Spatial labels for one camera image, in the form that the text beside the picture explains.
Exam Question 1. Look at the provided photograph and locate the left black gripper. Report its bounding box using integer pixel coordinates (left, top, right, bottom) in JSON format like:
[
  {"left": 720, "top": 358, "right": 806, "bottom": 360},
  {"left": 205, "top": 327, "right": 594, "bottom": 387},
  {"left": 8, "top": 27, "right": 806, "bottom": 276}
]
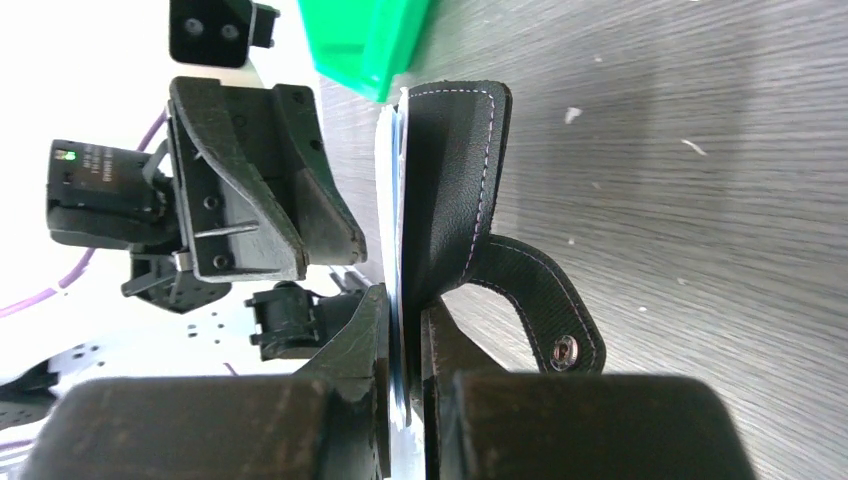
[{"left": 46, "top": 76, "right": 370, "bottom": 362}]

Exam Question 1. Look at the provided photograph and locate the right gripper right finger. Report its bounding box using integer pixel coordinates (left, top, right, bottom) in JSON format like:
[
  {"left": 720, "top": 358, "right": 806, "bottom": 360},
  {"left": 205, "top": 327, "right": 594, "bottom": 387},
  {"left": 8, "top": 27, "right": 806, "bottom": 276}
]
[{"left": 421, "top": 301, "right": 755, "bottom": 479}]

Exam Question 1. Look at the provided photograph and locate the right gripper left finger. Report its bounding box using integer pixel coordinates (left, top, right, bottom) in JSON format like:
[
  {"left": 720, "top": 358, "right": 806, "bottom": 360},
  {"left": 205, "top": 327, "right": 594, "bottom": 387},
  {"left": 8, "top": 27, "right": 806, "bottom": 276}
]
[{"left": 20, "top": 285, "right": 391, "bottom": 479}]

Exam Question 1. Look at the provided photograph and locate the black leather card holder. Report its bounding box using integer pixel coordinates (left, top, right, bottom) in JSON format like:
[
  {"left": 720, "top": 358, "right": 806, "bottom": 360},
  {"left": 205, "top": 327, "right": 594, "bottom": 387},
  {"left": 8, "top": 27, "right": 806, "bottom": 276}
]
[{"left": 374, "top": 80, "right": 606, "bottom": 425}]

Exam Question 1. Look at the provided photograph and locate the green plastic two-compartment bin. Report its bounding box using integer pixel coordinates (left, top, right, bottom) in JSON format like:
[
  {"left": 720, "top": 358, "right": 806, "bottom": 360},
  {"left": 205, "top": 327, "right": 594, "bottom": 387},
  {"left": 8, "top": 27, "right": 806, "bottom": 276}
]
[{"left": 298, "top": 0, "right": 432, "bottom": 103}]

